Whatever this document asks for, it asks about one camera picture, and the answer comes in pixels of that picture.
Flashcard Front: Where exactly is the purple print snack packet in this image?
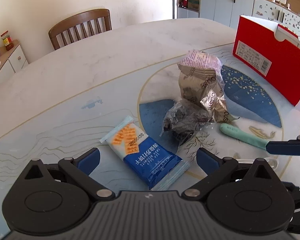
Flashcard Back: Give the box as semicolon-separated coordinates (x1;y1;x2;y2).
178;50;225;98

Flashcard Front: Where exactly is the red lid sauce jar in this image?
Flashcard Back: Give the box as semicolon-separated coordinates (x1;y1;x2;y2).
0;31;14;51

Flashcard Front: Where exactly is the sticker covered grey cabinet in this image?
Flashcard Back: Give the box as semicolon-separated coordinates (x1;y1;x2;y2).
251;0;300;43

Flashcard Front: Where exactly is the mint green stick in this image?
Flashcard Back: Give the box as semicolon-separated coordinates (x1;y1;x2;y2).
219;123;269;150

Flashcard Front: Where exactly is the white sideboard cabinet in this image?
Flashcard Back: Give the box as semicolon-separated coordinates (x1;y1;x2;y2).
0;40;29;90

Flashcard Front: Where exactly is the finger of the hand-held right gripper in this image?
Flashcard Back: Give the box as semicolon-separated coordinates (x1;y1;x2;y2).
282;180;300;207
266;124;300;155

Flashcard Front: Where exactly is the brown wooden chair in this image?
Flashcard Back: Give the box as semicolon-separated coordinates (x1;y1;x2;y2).
48;9;112;51

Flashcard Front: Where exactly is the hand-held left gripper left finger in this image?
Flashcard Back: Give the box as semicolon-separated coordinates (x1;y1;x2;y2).
25;147;115;201

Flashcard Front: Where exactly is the grey base cabinet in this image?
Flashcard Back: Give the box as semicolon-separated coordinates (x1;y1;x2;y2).
199;0;255;28

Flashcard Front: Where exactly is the black clear plastic bag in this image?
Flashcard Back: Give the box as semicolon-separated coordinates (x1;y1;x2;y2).
160;99;215;147

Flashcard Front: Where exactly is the red shoe box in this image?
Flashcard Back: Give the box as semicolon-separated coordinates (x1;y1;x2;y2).
232;15;300;107

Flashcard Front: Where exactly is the white marble desktop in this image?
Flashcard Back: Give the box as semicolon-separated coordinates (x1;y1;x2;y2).
0;17;300;240

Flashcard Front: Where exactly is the silver foil bag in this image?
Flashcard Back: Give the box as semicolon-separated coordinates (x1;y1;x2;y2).
177;64;240;123

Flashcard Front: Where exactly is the blue cracker packet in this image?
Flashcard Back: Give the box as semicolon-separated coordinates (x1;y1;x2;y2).
100;116;189;191

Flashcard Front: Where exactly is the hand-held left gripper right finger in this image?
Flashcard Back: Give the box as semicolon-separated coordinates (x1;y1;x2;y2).
182;147;281;201

